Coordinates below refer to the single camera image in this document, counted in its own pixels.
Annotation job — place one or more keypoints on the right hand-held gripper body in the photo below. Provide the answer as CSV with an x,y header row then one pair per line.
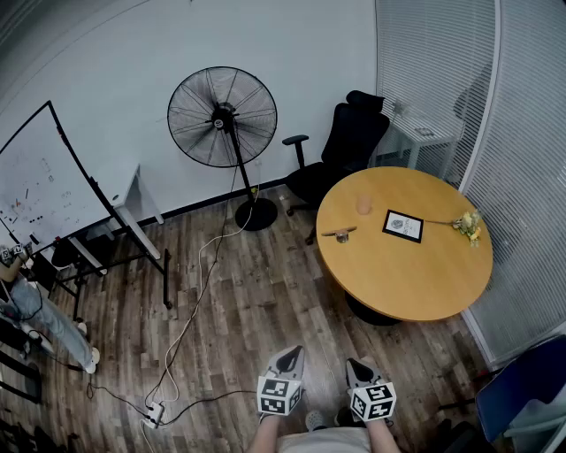
x,y
373,402

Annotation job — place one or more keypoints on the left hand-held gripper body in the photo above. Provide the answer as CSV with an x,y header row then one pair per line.
x,y
278,396

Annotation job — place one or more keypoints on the person's left forearm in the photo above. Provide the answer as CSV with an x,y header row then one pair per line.
x,y
265,433

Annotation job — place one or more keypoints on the person's right forearm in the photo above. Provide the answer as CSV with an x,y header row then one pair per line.
x,y
382,435

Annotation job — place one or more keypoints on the person's right shoe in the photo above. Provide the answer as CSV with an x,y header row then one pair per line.
x,y
344,418

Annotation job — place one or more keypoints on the person's shoe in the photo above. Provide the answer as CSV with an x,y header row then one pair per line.
x,y
344,418
316,420

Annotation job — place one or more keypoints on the person's left shoe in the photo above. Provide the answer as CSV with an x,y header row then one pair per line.
x,y
316,420

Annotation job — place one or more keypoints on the person's beige shirt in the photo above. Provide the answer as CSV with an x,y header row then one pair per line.
x,y
323,442

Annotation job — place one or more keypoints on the round wooden table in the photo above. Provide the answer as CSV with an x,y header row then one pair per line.
x,y
398,274

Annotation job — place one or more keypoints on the white power strip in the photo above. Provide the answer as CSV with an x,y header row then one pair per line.
x,y
154,415

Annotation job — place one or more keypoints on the black framed leaf picture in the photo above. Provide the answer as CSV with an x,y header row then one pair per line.
x,y
403,226

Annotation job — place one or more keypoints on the blue chair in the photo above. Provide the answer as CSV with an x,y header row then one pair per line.
x,y
522,389

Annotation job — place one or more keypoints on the clear glass cup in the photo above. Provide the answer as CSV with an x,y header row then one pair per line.
x,y
364,205

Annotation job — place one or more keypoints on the yellow flower bouquet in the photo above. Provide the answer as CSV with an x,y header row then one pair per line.
x,y
468,223

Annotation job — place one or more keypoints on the white desk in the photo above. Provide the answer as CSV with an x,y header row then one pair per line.
x,y
126,190

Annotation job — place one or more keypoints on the black office chair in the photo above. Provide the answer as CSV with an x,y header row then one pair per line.
x,y
354,137

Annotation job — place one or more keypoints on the white side table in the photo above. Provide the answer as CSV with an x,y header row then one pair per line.
x,y
420,139

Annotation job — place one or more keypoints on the white window blinds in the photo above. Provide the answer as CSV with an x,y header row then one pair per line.
x,y
530,177
433,53

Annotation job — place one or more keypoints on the black standing fan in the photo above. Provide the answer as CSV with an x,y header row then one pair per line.
x,y
222,117

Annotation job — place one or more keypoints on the whiteboard on black stand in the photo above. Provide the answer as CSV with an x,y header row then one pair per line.
x,y
35,186

